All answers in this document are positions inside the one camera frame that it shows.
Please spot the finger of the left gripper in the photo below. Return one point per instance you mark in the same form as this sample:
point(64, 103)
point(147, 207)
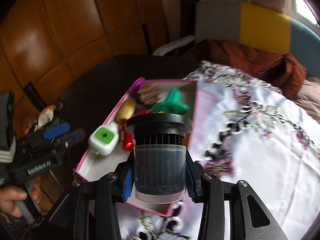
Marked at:
point(69, 139)
point(56, 131)

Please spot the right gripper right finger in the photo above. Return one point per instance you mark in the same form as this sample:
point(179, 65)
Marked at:
point(190, 184)

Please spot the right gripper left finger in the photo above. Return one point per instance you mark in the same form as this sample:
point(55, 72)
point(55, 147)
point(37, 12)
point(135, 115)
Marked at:
point(128, 185)

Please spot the white green bottle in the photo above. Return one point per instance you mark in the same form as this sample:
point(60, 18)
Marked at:
point(104, 139)

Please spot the red metallic cylinder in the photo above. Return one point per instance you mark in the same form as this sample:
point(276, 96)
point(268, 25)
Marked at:
point(126, 139)

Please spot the black cylindrical filter canister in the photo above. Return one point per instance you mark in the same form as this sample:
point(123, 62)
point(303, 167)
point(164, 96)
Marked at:
point(160, 156)

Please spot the yellow engraved oval soap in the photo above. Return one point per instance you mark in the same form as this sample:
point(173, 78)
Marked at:
point(126, 110)

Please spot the red puzzle piece block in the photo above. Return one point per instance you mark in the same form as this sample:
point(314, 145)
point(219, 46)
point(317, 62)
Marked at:
point(141, 111)

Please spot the green plastic spool stand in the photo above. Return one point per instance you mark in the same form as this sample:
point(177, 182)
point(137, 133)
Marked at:
point(172, 104)

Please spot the brown bristle brush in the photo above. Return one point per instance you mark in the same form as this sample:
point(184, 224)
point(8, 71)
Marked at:
point(148, 94)

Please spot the person's left hand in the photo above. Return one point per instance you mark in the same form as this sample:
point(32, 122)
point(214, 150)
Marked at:
point(10, 194)

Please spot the orange white stuffed toy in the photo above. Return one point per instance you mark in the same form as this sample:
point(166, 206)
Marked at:
point(47, 118)

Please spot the pink grey pillow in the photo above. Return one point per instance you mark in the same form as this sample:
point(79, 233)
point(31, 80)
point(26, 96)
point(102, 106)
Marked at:
point(308, 97)

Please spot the rust red quilted jacket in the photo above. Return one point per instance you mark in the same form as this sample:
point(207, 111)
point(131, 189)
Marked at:
point(280, 70)

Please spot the multicolour sofa backrest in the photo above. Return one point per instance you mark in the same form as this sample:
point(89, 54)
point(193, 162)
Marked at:
point(258, 28)

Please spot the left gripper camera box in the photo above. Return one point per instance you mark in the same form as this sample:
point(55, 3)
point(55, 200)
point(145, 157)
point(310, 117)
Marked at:
point(8, 139)

